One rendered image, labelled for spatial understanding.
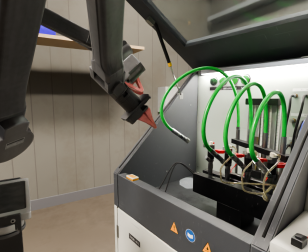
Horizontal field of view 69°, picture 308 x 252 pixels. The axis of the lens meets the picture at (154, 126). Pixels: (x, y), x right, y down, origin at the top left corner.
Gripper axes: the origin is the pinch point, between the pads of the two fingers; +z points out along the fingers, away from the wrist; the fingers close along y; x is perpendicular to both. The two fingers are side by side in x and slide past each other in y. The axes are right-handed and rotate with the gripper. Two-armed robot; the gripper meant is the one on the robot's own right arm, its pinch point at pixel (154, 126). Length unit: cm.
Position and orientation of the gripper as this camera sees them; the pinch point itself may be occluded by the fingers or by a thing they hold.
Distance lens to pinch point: 70.7
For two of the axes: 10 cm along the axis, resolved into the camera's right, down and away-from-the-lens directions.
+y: 6.5, -7.4, 1.7
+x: -3.9, -1.3, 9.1
